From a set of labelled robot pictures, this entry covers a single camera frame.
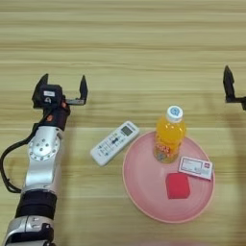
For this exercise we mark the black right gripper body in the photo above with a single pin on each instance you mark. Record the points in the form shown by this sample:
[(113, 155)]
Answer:
[(239, 101)]

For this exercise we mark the pink round plate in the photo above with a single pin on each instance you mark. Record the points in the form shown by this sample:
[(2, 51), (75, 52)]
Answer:
[(144, 185)]

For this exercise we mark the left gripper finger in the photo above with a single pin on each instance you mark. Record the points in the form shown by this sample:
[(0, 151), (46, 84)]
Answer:
[(83, 90), (42, 80)]

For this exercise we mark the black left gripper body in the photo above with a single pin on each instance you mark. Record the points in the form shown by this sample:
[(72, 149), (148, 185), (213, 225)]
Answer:
[(58, 116)]

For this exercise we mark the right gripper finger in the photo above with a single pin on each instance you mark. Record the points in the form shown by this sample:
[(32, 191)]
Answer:
[(229, 85)]

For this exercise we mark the white card with red logo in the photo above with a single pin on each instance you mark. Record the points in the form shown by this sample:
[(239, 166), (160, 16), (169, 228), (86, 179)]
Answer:
[(195, 167)]

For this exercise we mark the red cube block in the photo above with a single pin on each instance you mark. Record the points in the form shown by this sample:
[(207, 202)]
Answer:
[(177, 186)]

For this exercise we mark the orange juice bottle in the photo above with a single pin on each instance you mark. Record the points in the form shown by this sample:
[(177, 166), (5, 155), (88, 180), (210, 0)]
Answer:
[(169, 134)]

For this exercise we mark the white remote control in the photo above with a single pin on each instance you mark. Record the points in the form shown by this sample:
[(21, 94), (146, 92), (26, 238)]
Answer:
[(113, 143)]

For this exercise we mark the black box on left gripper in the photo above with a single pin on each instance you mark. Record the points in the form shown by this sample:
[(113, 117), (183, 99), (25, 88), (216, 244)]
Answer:
[(49, 93)]

